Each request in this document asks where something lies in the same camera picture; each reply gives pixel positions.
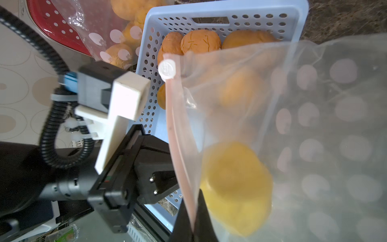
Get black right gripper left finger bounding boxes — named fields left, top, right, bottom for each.
left=169, top=200, right=193, bottom=242

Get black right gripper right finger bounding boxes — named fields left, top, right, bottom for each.
left=193, top=190, right=219, bottom=242

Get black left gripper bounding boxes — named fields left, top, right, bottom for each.
left=55, top=124, right=178, bottom=234

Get clear zipper bag pink strip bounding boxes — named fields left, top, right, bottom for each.
left=51, top=0, right=176, bottom=70
left=158, top=34, right=387, bottom=242

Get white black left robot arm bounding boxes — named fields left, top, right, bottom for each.
left=1, top=8, right=178, bottom=242

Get red and chrome toaster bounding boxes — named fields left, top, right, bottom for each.
left=19, top=0, right=92, bottom=62

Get light blue plastic basket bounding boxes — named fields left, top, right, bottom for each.
left=126, top=0, right=309, bottom=234

